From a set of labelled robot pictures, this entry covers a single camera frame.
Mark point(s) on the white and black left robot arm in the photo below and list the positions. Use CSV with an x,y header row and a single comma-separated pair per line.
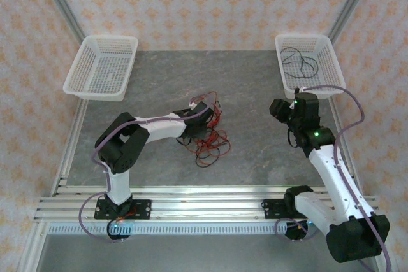
x,y
165,132

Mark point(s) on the black arm base electronics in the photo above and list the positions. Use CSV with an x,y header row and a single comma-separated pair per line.
x,y
119,233
294,233

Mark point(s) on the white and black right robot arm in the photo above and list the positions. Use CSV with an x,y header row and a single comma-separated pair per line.
x,y
322,163

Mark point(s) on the white perforated plastic basket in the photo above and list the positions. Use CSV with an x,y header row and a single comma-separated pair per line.
x,y
338,71
95,95

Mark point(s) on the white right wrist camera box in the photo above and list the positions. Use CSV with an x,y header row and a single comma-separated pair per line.
x,y
292,104

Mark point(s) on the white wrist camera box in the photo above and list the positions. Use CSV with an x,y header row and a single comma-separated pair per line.
x,y
292,104
192,105

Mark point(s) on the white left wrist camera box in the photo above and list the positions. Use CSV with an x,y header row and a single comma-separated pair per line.
x,y
192,105

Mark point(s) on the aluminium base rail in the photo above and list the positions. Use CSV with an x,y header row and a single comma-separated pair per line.
x,y
207,205

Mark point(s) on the aluminium frame profile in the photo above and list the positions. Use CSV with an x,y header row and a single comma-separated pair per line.
x,y
60,4
32,249
352,4

